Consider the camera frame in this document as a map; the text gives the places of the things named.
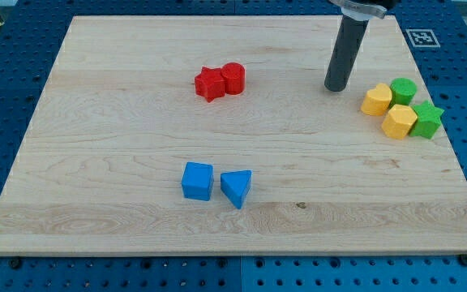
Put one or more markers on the light wooden board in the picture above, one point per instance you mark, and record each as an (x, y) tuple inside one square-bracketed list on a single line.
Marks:
[(100, 167)]

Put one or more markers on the black board stop bolt left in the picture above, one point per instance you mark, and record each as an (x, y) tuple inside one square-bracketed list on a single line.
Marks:
[(15, 263)]

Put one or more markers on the black board stop bolt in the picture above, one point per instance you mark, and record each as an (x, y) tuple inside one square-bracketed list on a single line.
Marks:
[(462, 260), (15, 263)]

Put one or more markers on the black board stop bolt right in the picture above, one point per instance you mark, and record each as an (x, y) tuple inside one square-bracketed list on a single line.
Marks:
[(462, 260)]

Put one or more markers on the blue triangle block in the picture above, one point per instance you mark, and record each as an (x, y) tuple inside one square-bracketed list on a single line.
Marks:
[(236, 185)]

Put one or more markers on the blue cube block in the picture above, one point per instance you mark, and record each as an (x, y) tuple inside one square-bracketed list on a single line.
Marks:
[(197, 181)]

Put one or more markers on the red star block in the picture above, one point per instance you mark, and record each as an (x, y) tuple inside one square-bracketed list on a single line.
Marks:
[(210, 84)]

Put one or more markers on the red cylinder block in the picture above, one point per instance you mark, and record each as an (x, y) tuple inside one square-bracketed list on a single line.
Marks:
[(234, 75)]

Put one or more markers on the yellow heart block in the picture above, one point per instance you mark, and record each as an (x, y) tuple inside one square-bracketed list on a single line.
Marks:
[(377, 100)]

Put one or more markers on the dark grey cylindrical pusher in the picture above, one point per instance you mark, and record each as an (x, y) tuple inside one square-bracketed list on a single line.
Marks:
[(344, 54)]

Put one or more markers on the yellow hexagon block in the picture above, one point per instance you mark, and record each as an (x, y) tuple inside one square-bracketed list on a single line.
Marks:
[(398, 121)]

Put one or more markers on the green cylinder block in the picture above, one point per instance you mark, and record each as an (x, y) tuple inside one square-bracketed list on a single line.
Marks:
[(403, 91)]

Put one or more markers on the green star block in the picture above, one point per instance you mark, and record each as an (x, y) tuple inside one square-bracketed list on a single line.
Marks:
[(429, 120)]

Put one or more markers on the white fiducial marker tag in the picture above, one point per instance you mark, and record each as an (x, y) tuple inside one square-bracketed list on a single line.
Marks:
[(422, 38)]

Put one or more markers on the silver pusher mount clamp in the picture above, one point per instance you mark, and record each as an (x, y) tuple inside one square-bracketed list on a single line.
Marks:
[(363, 10)]

